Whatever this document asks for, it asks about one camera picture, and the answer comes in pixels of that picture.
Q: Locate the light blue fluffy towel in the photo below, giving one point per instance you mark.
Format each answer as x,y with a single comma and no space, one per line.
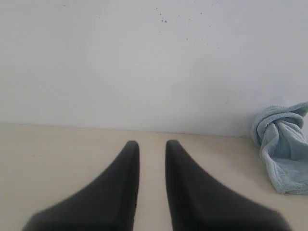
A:
283,147

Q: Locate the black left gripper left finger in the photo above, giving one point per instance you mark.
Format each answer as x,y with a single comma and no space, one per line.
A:
108,203

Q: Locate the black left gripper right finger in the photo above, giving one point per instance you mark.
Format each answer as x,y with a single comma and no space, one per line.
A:
198,202

